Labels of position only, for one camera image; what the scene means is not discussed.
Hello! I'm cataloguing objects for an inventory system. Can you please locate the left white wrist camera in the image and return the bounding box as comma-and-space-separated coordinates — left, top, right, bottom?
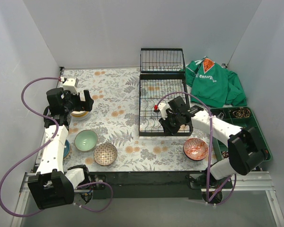
60, 77, 79, 95

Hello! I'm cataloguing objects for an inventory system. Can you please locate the black wire dish rack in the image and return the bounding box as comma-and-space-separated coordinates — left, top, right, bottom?
138, 48, 190, 137

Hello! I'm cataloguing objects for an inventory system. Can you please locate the green compartment tray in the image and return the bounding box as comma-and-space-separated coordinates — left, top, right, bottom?
211, 106, 272, 162

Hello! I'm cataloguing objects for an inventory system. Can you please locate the brown patterned bowl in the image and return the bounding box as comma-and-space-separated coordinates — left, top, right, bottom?
94, 143, 117, 166

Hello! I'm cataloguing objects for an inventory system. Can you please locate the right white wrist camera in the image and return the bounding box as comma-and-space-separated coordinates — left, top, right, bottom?
154, 102, 169, 120

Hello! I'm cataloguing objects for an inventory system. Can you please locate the cream bowl with yellow stripe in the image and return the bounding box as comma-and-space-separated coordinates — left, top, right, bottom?
71, 113, 89, 120

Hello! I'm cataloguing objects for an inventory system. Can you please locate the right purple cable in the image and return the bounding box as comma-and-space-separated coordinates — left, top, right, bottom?
157, 92, 237, 206

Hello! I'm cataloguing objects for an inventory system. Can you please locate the cream ceramic bowl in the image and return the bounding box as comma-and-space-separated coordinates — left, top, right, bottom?
71, 111, 88, 115

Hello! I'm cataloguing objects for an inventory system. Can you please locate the orange patterned bowl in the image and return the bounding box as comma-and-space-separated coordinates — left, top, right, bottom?
183, 138, 209, 161

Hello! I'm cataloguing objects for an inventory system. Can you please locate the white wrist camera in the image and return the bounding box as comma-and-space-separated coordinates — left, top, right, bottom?
154, 102, 169, 120
60, 77, 79, 95

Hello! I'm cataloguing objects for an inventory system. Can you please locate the aluminium front rail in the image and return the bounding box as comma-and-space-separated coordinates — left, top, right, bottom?
19, 171, 275, 193

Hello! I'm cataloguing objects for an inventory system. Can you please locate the green shirt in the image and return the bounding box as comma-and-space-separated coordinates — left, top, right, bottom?
186, 56, 247, 108

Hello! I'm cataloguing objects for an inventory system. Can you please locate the floral patterned table mat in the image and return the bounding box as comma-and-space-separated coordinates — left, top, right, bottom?
62, 68, 217, 172

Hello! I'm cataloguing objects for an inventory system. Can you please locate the mint green bowl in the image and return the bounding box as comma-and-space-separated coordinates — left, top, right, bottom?
74, 130, 98, 152

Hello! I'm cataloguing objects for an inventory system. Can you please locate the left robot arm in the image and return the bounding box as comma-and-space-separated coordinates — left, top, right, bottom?
28, 87, 94, 210

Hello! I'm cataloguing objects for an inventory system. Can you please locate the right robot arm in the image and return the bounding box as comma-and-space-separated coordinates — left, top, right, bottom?
154, 96, 269, 188

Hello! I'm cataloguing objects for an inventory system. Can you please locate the blue bowl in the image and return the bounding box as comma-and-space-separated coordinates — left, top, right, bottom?
63, 140, 71, 158

